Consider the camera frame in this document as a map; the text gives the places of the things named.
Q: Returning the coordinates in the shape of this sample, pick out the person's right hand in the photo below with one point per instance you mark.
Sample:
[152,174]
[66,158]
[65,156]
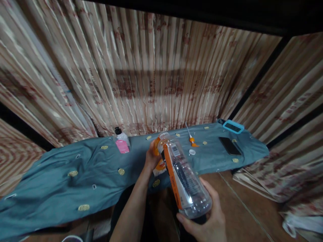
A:
[214,224]

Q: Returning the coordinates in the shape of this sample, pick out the person's left hand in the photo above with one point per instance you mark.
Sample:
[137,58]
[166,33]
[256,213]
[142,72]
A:
[151,161]

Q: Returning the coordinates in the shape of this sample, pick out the person's left fingers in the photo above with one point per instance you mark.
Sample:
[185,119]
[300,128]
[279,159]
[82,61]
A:
[153,148]

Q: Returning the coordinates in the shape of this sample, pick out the orange white packet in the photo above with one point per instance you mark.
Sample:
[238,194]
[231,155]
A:
[160,167]

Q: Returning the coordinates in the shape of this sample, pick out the clear plastic bottle orange label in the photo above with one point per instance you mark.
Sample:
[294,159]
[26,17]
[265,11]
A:
[186,181]

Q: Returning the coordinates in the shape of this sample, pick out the small bottle pink label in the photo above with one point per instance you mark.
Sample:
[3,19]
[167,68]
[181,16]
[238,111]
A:
[122,143]

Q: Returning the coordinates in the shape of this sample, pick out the white stick with orange piece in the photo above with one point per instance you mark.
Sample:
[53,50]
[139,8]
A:
[190,136]

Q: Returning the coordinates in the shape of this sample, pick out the small white funnel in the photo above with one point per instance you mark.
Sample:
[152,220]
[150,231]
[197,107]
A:
[192,152]

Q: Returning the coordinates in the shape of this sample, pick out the small orange funnel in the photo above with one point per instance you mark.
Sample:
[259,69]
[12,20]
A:
[194,144]

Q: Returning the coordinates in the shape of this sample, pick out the black smartphone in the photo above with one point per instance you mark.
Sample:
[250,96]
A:
[230,146]

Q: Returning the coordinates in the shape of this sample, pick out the blue-grey cloth with yellow motifs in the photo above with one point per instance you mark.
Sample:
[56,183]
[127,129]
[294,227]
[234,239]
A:
[75,156]

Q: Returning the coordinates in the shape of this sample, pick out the beige red patterned curtain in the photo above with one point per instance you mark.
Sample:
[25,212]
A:
[151,70]
[292,113]

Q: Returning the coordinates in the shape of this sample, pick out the blue digital clock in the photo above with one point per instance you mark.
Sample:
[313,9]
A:
[233,126]

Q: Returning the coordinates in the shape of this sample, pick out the white plastic bag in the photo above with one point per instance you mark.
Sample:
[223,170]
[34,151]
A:
[292,225]

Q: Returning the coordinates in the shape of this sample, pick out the black frame post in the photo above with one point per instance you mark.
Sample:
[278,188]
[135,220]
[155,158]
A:
[257,78]

